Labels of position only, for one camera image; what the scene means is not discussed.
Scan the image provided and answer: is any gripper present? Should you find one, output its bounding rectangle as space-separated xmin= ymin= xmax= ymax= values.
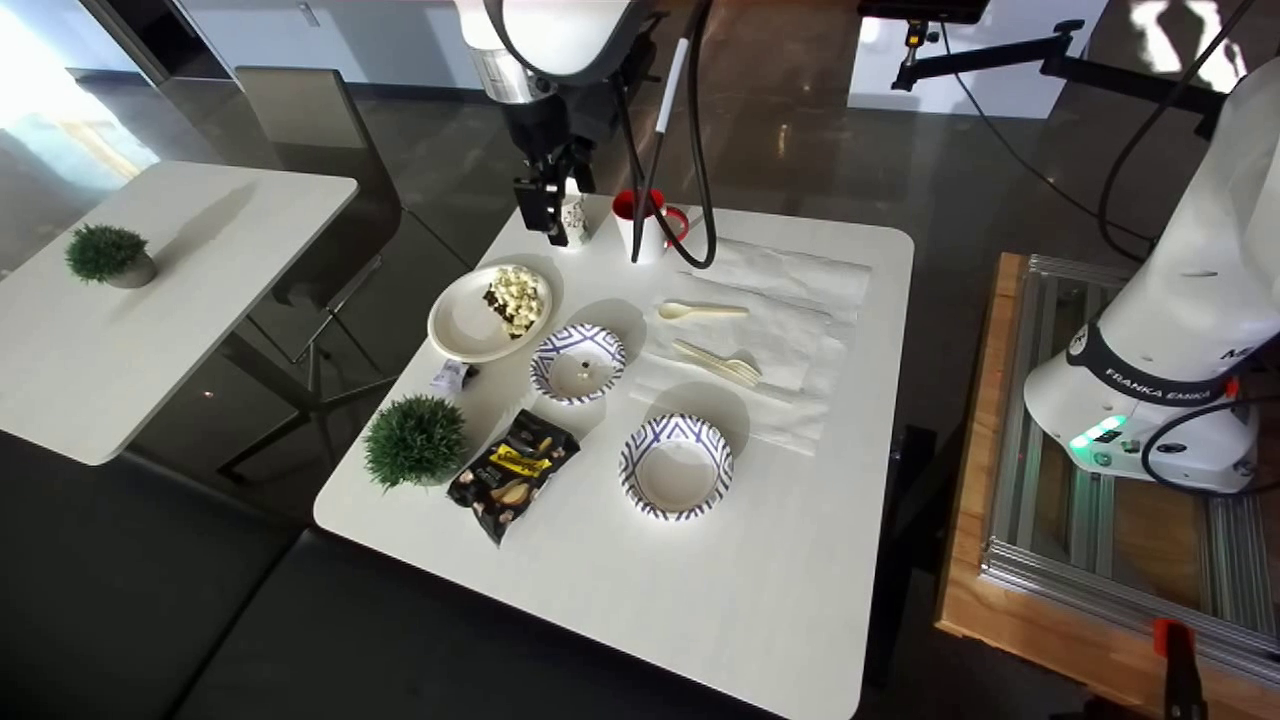
xmin=500 ymin=92 xmax=604 ymax=247

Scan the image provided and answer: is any white plate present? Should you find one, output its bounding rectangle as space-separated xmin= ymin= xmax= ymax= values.
xmin=427 ymin=262 xmax=554 ymax=365

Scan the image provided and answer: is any small white printed cup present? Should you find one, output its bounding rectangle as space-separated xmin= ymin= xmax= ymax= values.
xmin=557 ymin=190 xmax=592 ymax=249

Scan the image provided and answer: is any red and white mug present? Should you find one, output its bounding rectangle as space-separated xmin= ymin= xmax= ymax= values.
xmin=611 ymin=188 xmax=692 ymax=266

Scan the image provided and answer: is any heap of popcorn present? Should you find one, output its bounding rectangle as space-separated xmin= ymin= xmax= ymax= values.
xmin=484 ymin=266 xmax=547 ymax=340

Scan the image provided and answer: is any cream plastic spoon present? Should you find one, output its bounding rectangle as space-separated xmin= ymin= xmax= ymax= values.
xmin=657 ymin=300 xmax=750 ymax=322

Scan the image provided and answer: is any small blue patterned paper bowl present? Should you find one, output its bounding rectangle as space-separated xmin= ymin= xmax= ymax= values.
xmin=529 ymin=322 xmax=629 ymax=407

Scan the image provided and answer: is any cream plastic fork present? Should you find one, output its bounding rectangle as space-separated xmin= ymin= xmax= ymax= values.
xmin=671 ymin=338 xmax=764 ymax=390

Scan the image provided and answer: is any dark chair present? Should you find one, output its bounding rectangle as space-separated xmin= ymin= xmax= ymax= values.
xmin=212 ymin=64 xmax=405 ymax=483

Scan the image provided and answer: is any white paper napkin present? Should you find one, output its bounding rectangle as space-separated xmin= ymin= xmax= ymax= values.
xmin=628 ymin=237 xmax=873 ymax=458

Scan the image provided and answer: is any black snack bag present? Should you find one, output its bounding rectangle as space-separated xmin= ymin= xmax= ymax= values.
xmin=446 ymin=407 xmax=582 ymax=547

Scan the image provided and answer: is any round green artificial plant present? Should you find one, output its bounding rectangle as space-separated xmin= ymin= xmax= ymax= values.
xmin=361 ymin=393 xmax=470 ymax=492

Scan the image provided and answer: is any large blue patterned paper bowl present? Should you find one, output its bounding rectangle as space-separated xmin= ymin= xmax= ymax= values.
xmin=618 ymin=412 xmax=736 ymax=524

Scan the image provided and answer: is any green plant in grey pot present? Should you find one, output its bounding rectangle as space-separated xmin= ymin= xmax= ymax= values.
xmin=64 ymin=223 xmax=159 ymax=291

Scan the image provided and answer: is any white side table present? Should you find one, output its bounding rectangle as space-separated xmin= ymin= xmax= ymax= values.
xmin=0 ymin=160 xmax=360 ymax=468

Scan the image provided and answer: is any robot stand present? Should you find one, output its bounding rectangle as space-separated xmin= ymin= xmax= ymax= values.
xmin=934 ymin=250 xmax=1280 ymax=720

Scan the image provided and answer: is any orange clamp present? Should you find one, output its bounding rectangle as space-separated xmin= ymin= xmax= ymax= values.
xmin=1150 ymin=617 xmax=1213 ymax=720

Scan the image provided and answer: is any black cable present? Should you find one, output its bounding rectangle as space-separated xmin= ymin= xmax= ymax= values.
xmin=1096 ymin=0 xmax=1259 ymax=265
xmin=938 ymin=22 xmax=1156 ymax=244

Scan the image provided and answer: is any camera on mount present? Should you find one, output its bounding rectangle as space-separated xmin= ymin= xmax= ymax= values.
xmin=858 ymin=0 xmax=1233 ymax=141

